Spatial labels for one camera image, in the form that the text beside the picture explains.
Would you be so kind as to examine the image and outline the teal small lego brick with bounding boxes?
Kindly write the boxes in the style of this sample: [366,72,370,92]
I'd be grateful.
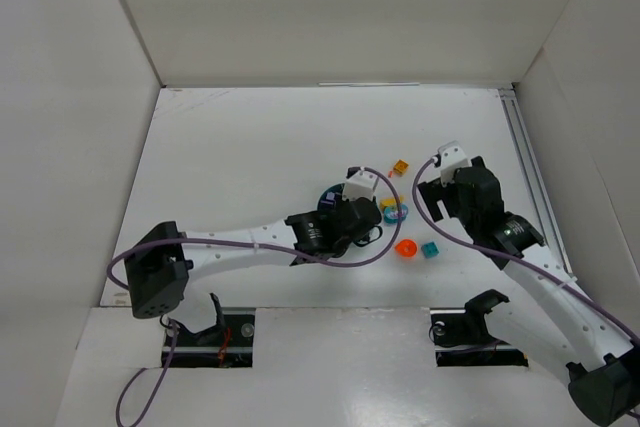
[420,242,439,259]

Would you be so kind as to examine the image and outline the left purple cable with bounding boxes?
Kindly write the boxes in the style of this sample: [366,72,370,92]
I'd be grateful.
[107,166,403,427]

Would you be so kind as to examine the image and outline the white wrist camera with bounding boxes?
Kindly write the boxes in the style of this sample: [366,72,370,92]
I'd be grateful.
[342,167,379,201]
[434,141,471,187]

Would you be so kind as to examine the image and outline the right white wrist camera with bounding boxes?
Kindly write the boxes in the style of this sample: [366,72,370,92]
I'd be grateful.
[434,141,471,187]

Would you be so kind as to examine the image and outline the blue printed oval lego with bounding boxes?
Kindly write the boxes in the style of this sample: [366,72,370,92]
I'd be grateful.
[382,204,409,225]

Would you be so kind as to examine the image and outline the orange round lego piece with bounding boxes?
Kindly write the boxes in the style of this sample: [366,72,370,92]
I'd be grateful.
[394,239,418,259]

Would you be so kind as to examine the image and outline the teal round divided container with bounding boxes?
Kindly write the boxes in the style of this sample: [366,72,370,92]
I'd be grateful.
[317,183,345,211]

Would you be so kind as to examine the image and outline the amber transparent lego brick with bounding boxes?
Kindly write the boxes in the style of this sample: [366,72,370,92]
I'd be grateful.
[393,160,409,176]

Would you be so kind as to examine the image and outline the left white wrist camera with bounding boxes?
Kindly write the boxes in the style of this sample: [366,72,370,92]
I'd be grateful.
[342,167,379,201]

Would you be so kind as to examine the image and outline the yellow lego piece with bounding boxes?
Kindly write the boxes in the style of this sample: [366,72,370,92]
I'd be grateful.
[378,197,397,211]

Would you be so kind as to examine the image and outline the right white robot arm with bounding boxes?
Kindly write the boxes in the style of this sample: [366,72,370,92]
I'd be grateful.
[411,149,639,426]

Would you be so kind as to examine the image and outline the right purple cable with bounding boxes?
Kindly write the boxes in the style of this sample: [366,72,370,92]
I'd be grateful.
[411,156,640,348]

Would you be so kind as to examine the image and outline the aluminium rail right edge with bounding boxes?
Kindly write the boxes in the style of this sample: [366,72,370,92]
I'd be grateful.
[498,87,573,274]

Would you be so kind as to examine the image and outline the purple cable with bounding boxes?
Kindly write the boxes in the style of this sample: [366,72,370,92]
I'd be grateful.
[107,166,403,427]
[411,156,640,348]

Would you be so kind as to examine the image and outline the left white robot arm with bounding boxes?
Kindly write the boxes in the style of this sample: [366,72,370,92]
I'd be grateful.
[124,197,382,332]

